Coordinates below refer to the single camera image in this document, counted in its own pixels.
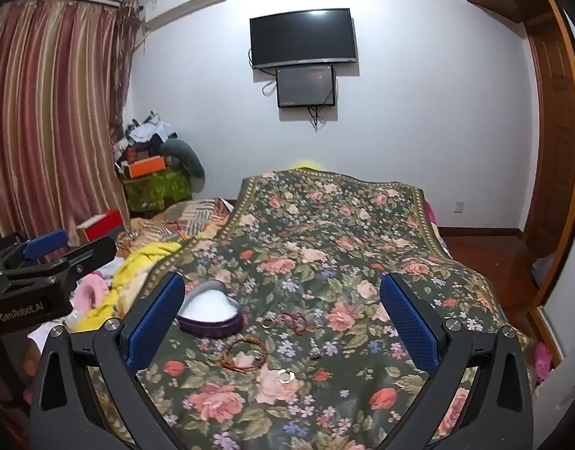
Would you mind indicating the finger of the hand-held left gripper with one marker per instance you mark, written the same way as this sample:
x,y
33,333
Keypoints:
x,y
46,242
96,248

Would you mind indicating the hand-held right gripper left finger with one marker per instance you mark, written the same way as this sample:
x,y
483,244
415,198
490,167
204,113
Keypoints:
x,y
156,323

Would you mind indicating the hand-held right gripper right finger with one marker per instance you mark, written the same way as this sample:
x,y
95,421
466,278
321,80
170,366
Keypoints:
x,y
409,323

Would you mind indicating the purple heart-shaped jewelry box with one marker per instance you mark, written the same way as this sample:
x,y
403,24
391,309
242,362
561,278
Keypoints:
x,y
207,311

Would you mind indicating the red box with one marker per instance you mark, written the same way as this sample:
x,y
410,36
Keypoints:
x,y
104,225

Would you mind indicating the white cloth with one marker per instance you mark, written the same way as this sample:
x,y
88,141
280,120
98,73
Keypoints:
x,y
64,319

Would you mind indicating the yellow blanket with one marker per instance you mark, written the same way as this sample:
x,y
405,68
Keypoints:
x,y
137,262

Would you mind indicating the pink plush toy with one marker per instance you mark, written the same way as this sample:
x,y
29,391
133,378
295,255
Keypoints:
x,y
93,293

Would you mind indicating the green floral storage box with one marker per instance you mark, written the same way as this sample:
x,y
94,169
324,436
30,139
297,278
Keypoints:
x,y
156,190

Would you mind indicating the orange box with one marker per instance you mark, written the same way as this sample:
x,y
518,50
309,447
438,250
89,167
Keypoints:
x,y
146,166

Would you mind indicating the striped quilt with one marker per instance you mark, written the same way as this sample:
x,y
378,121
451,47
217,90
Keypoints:
x,y
193,218

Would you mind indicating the pile of clothes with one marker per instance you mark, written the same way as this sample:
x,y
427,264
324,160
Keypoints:
x,y
142,136

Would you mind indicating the floral blanket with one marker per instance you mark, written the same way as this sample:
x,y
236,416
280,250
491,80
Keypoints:
x,y
315,243

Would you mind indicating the striped red curtain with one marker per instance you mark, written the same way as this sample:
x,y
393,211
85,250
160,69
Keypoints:
x,y
53,112

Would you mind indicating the grey pillow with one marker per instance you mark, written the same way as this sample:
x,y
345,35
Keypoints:
x,y
186,154

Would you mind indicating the pink slipper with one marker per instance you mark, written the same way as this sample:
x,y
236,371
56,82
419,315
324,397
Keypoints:
x,y
542,361

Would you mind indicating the wooden door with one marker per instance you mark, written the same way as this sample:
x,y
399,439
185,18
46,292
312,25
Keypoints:
x,y
555,150

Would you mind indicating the white wall outlet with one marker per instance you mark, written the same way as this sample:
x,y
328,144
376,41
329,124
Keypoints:
x,y
458,206

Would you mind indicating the small black wall monitor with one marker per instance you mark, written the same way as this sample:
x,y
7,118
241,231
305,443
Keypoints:
x,y
306,86

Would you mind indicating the black wall television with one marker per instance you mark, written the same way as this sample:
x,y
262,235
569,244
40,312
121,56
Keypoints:
x,y
301,37

